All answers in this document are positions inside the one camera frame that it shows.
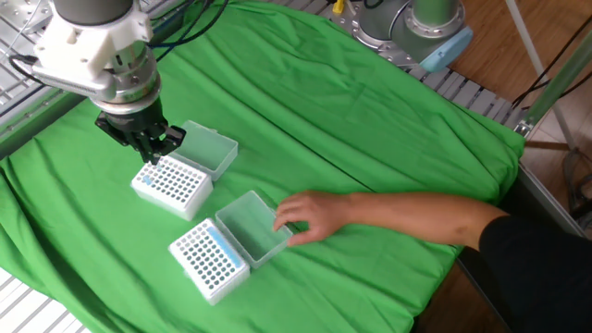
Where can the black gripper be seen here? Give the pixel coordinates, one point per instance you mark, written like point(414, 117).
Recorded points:
point(134, 122)

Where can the white pipette tip box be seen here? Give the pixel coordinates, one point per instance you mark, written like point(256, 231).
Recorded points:
point(176, 199)
point(203, 273)

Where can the bare person hand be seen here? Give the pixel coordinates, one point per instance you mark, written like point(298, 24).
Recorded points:
point(314, 217)

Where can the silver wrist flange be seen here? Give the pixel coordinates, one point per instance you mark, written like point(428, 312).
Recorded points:
point(139, 83)

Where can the green table cloth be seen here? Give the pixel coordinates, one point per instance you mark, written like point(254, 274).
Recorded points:
point(347, 139)

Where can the perforated aluminium plate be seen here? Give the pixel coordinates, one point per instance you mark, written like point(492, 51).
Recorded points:
point(16, 11)

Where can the white pole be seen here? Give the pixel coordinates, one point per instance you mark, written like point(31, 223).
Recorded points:
point(532, 51)

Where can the black shirt sleeve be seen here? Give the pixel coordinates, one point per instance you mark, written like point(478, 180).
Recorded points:
point(541, 282)

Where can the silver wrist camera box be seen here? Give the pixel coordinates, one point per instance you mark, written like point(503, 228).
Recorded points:
point(74, 83)

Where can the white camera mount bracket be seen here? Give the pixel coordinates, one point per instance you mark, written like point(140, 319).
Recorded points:
point(78, 46)

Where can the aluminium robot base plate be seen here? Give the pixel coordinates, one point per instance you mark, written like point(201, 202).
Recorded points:
point(398, 57)

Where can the aluminium corner bracket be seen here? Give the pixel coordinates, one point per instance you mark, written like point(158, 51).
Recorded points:
point(523, 128)

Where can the aluminium table edge rail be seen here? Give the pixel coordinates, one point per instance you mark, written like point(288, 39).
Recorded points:
point(555, 209)

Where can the green frame post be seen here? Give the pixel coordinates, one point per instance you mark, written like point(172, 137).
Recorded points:
point(559, 78)

